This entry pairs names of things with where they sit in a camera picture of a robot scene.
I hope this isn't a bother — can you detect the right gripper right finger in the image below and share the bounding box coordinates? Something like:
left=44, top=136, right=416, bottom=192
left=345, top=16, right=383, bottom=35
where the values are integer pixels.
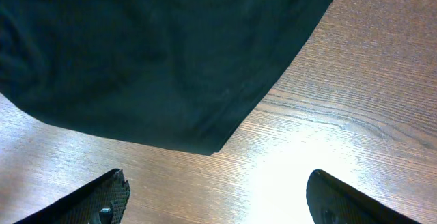
left=306, top=169, right=420, bottom=224

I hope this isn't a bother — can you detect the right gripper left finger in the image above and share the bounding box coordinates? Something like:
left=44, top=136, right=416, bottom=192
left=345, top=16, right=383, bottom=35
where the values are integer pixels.
left=16, top=169, right=130, bottom=224

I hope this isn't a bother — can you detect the black t-shirt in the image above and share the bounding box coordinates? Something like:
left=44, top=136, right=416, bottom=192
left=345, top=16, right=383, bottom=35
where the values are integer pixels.
left=1, top=0, right=333, bottom=155

